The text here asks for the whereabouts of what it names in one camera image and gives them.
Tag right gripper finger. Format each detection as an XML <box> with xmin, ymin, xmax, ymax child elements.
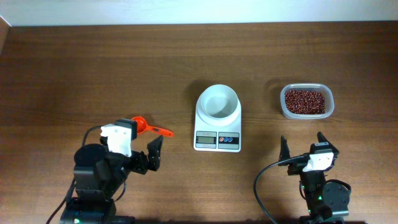
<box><xmin>278</xmin><ymin>136</ymin><xmax>291</xmax><ymax>166</ymax></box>
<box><xmin>317</xmin><ymin>131</ymin><xmax>340</xmax><ymax>154</ymax></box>

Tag orange measuring scoop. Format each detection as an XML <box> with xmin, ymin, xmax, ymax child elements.
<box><xmin>131</xmin><ymin>116</ymin><xmax>175</xmax><ymax>137</ymax></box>

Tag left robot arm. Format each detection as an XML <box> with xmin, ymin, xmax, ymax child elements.
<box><xmin>47</xmin><ymin>136</ymin><xmax>164</xmax><ymax>223</ymax></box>

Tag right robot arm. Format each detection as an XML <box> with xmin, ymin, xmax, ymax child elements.
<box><xmin>279</xmin><ymin>132</ymin><xmax>351</xmax><ymax>223</ymax></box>

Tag white kitchen scale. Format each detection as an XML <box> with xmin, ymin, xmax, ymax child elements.
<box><xmin>193</xmin><ymin>97</ymin><xmax>242</xmax><ymax>152</ymax></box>

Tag red beans in container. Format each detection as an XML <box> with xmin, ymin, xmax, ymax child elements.
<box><xmin>284</xmin><ymin>90</ymin><xmax>325</xmax><ymax>114</ymax></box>

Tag clear plastic container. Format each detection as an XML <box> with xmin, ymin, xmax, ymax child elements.
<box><xmin>280</xmin><ymin>83</ymin><xmax>335</xmax><ymax>119</ymax></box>

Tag white round bowl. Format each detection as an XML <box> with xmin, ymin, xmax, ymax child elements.
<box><xmin>199</xmin><ymin>84</ymin><xmax>240</xmax><ymax>119</ymax></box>

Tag right black camera cable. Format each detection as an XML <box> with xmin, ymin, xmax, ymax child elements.
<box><xmin>252</xmin><ymin>154</ymin><xmax>312</xmax><ymax>224</ymax></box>

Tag black camera cable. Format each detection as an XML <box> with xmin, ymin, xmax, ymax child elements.
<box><xmin>81</xmin><ymin>125</ymin><xmax>103</xmax><ymax>147</ymax></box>
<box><xmin>252</xmin><ymin>154</ymin><xmax>312</xmax><ymax>224</ymax></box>

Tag left black camera cable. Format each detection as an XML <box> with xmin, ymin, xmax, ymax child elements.
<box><xmin>81</xmin><ymin>125</ymin><xmax>103</xmax><ymax>147</ymax></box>

